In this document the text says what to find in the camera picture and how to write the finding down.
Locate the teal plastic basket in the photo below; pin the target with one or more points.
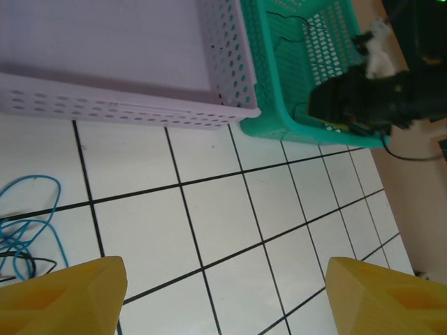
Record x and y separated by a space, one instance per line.
279 70

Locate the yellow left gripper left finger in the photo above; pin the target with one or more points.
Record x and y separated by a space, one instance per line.
52 300

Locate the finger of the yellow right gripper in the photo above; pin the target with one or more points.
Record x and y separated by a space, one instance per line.
335 127

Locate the purple plastic basket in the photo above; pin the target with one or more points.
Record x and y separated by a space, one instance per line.
104 45

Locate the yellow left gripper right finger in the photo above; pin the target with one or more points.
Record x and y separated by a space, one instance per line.
384 303

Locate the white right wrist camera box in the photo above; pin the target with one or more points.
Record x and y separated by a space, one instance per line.
379 63

